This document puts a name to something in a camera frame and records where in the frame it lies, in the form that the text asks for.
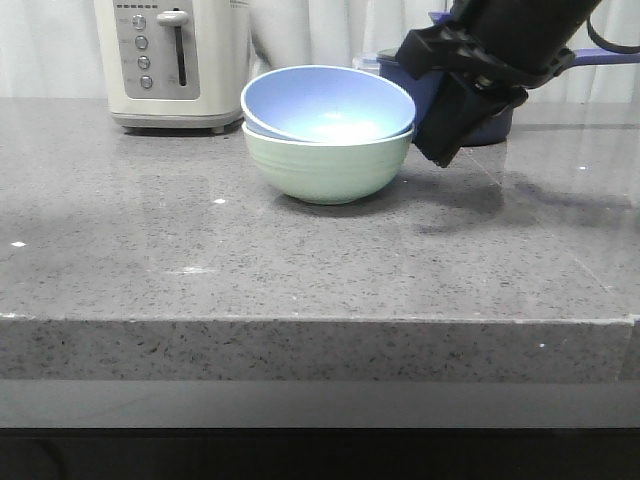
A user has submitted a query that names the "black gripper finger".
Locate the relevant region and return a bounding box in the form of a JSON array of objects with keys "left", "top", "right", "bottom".
[
  {"left": 463, "top": 86, "right": 529, "bottom": 145},
  {"left": 414, "top": 73, "right": 500, "bottom": 168}
]

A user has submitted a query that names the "blue saucepan with handle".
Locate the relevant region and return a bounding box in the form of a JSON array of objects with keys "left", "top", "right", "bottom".
[{"left": 377, "top": 48, "right": 639, "bottom": 147}]

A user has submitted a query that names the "white curtain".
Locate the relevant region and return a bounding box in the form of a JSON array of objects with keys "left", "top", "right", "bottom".
[{"left": 1, "top": 1, "right": 639, "bottom": 103}]

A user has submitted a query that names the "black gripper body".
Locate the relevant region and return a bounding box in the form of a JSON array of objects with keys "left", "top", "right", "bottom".
[{"left": 395, "top": 19, "right": 576, "bottom": 89}]

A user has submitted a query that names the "blue bowl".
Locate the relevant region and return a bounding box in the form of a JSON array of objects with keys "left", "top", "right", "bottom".
[{"left": 241, "top": 65, "right": 416, "bottom": 144}]

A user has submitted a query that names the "clear plastic container blue lid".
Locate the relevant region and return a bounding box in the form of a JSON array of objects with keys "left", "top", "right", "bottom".
[{"left": 352, "top": 53, "right": 380, "bottom": 75}]

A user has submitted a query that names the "cream toaster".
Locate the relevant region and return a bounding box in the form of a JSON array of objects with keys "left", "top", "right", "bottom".
[{"left": 94, "top": 0, "right": 251, "bottom": 131}]

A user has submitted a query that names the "light green bowl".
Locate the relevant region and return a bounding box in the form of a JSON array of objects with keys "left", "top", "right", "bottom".
[{"left": 242, "top": 124, "right": 413, "bottom": 205}]

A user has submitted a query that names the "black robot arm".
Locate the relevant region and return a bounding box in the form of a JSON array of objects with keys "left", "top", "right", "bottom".
[{"left": 395, "top": 0, "right": 598, "bottom": 168}]

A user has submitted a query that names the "black cable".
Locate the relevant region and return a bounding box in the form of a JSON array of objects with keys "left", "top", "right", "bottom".
[{"left": 586, "top": 12, "right": 640, "bottom": 55}]

